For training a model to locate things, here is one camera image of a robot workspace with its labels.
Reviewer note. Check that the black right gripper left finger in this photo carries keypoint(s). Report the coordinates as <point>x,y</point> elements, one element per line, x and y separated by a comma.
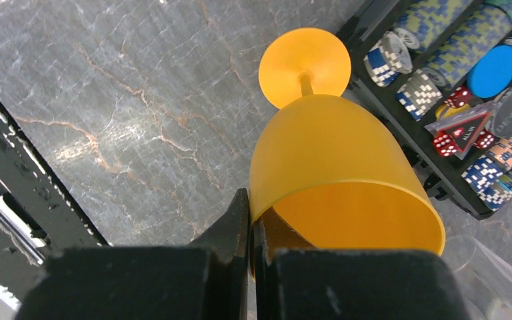
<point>205,279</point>

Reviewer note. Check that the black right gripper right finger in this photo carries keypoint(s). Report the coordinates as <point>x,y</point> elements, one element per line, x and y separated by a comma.
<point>298,283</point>

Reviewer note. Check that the yellow plastic wine glass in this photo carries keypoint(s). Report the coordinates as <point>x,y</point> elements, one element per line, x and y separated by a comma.
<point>328,167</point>

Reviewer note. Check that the clear wine glass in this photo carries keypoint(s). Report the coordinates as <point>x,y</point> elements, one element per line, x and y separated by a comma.
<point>484,279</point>

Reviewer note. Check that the black poker chip case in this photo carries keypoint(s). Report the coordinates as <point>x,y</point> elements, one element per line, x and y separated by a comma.
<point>410,61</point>

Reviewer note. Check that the blue round dealer chip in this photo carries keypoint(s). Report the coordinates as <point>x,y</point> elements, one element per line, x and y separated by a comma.
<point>492,73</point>

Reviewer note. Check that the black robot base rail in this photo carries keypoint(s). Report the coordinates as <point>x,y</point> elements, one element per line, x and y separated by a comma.
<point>38,216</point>

